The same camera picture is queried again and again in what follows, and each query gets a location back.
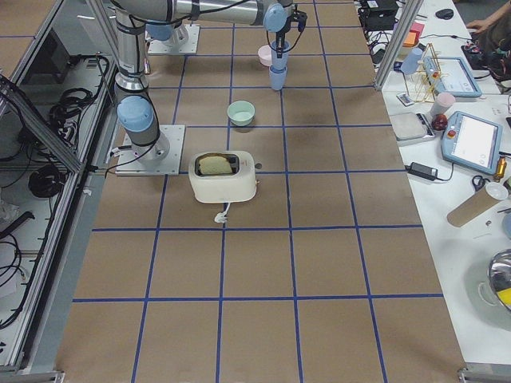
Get cream white toaster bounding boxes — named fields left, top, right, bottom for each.
left=188, top=151, right=257, bottom=203

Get orange sticky notes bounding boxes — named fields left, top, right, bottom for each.
left=402, top=22, right=425, bottom=48

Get aluminium frame post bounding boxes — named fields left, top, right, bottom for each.
left=374, top=0, right=423, bottom=91

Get mint green bowl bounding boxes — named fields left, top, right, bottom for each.
left=227, top=101, right=256, bottom=127

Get wooden wire rack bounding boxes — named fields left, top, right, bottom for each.
left=402, top=43, right=442, bottom=103

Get steel mixing bowl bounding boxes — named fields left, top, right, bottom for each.
left=488, top=249, right=510, bottom=311

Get light blue cup on desk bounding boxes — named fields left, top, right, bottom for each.
left=400, top=48, right=422, bottom=75

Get black power adapter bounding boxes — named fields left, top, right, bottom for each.
left=405, top=162, right=438, bottom=181

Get blue teach pendant near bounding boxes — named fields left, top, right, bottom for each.
left=441, top=111, right=502, bottom=175

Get blue teach pendant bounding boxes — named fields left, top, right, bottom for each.
left=441, top=111, right=502, bottom=175
left=422, top=56, right=482, bottom=98

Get white toaster power cord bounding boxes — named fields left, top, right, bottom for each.
left=214, top=201, right=232, bottom=224

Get blue teach pendant far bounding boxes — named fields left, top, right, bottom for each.
left=422, top=56, right=482, bottom=98

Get carried blue plastic cup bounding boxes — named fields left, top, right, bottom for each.
left=271, top=41, right=290, bottom=72

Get pink cup on desk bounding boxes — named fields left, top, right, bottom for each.
left=430, top=92, right=456, bottom=116

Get bread slice in toaster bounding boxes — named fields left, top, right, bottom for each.
left=198, top=155, right=232, bottom=176

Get black electronics box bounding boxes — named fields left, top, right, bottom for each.
left=358, top=0, right=398, bottom=32

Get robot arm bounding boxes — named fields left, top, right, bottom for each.
left=113, top=1, right=307, bottom=161
left=145, top=22, right=188, bottom=47

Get black scissors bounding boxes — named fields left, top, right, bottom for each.
left=471, top=175, right=490, bottom=192

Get grey digital scale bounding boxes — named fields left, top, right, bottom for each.
left=390, top=113, right=435, bottom=146

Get red apple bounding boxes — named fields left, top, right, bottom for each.
left=431, top=114, right=448, bottom=132

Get cardboard tube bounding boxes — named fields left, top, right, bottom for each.
left=446, top=182, right=509, bottom=227

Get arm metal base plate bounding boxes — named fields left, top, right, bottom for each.
left=145, top=24, right=200, bottom=56
left=115, top=124, right=185, bottom=176

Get black computer mouse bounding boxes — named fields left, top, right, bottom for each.
left=434, top=8, right=454, bottom=20

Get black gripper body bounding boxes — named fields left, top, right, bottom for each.
left=275, top=4, right=307, bottom=40

